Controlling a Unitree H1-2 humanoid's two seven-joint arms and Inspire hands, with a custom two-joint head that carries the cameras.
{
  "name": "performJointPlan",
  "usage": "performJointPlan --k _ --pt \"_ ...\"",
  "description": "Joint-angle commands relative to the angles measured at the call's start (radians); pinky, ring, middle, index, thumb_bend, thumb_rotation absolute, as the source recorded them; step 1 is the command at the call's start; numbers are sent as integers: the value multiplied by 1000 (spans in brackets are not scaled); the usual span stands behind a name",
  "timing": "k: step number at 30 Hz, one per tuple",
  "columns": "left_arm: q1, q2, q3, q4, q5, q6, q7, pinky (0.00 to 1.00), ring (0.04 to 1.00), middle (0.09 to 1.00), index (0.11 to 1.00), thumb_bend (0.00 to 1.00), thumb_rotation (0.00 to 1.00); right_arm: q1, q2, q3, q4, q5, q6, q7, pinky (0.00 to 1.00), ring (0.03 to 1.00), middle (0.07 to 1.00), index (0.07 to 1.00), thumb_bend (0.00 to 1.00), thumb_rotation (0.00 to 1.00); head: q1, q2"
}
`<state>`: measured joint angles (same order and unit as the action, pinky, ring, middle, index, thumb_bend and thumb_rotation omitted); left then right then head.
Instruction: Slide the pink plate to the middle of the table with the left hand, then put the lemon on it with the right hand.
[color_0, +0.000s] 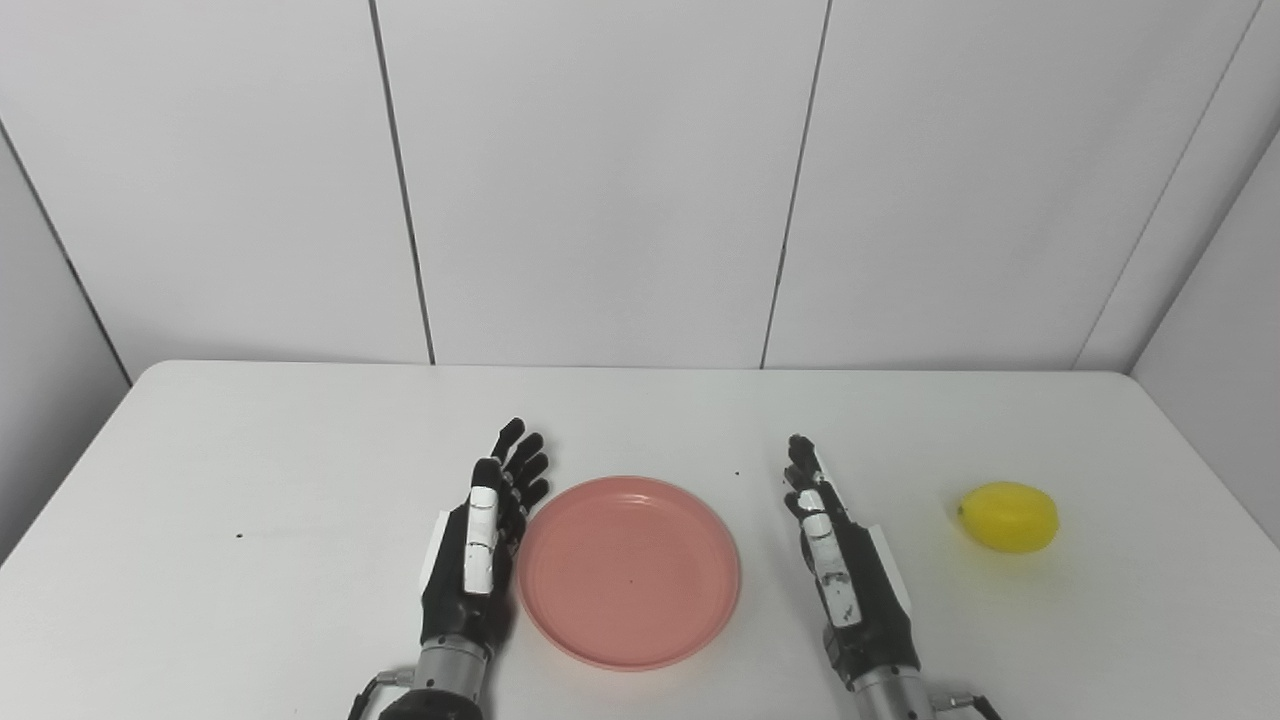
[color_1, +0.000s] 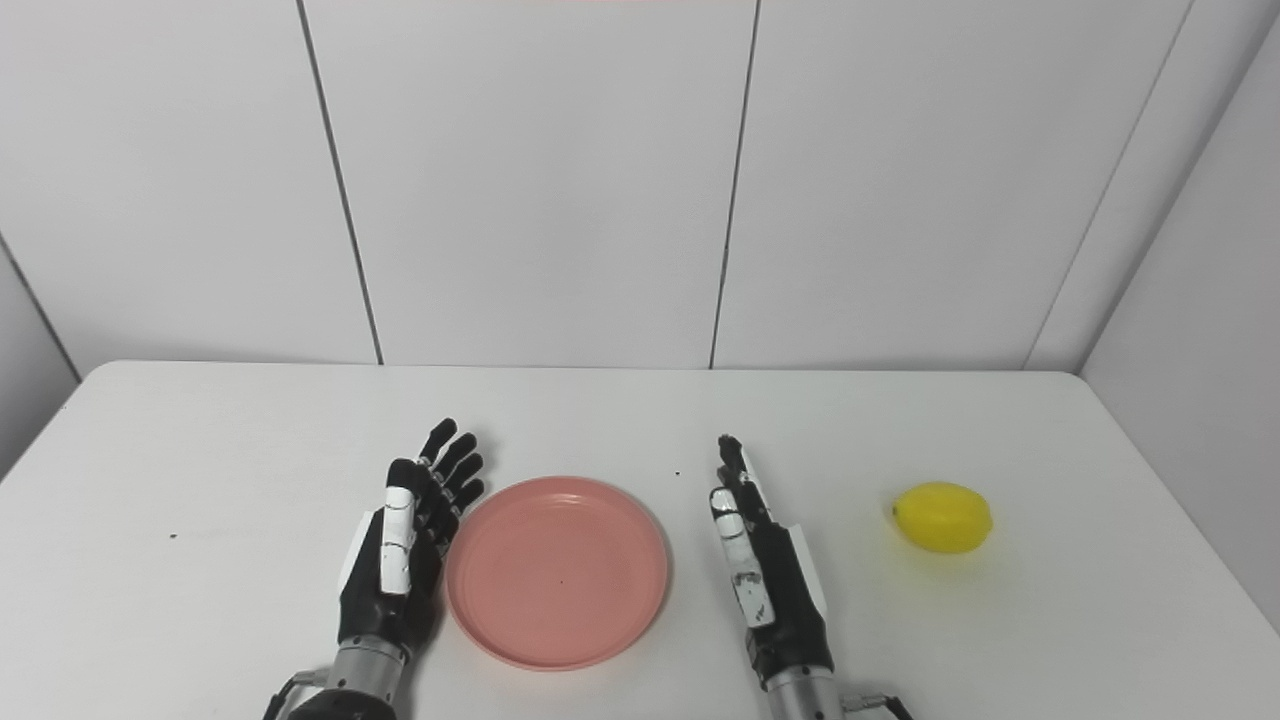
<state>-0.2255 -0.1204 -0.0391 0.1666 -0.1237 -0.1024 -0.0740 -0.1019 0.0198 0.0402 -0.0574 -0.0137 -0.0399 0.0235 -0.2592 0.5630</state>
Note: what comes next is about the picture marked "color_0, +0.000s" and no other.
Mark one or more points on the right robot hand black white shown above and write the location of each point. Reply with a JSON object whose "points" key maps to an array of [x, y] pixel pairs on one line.
{"points": [[850, 570]]}

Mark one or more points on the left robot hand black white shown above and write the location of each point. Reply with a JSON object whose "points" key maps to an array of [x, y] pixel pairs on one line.
{"points": [[480, 550]]}

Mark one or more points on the yellow lemon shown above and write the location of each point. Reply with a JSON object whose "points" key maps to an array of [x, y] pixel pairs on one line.
{"points": [[1008, 516]]}

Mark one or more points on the pink round plate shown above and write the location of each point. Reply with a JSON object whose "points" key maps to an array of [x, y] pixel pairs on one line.
{"points": [[629, 572]]}

